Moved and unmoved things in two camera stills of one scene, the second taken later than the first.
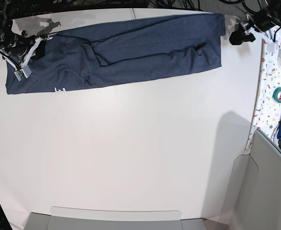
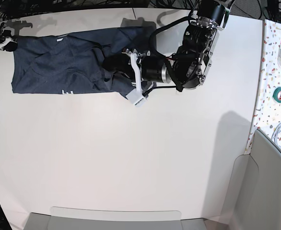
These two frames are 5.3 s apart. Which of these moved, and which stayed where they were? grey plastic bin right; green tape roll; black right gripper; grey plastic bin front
Moved: black right gripper
Stayed: grey plastic bin right; grey plastic bin front; green tape roll
